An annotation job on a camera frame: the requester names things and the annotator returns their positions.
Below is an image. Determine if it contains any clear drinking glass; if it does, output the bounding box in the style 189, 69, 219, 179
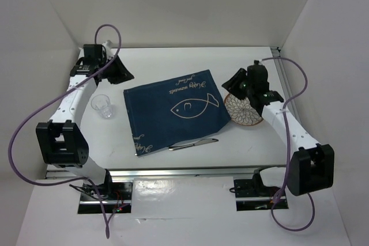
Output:
91, 94, 115, 119

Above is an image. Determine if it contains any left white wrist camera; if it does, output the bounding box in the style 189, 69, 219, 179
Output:
102, 40, 115, 59

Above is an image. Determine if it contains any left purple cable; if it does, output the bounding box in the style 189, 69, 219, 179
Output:
7, 23, 123, 240

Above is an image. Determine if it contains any blue fish placemat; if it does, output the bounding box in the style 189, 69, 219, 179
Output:
123, 70, 231, 156

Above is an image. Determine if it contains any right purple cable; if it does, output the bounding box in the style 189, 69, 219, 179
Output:
259, 57, 315, 224

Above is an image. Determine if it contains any purple cable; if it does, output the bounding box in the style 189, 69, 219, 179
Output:
259, 57, 315, 224
7, 23, 123, 240

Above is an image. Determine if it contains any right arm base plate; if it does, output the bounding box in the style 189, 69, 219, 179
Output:
229, 179, 279, 211

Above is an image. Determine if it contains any right side aluminium rail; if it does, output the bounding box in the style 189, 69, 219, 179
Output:
270, 47, 299, 120

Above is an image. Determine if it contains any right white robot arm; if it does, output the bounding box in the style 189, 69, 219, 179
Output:
222, 60, 334, 196

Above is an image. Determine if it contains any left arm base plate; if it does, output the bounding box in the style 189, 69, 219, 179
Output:
76, 181, 133, 214

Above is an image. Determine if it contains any silver table knife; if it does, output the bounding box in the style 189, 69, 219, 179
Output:
168, 138, 219, 151

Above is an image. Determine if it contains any floral ceramic plate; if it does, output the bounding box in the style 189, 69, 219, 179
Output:
224, 93, 263, 127

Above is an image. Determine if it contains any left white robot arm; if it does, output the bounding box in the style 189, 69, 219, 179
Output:
36, 40, 134, 199

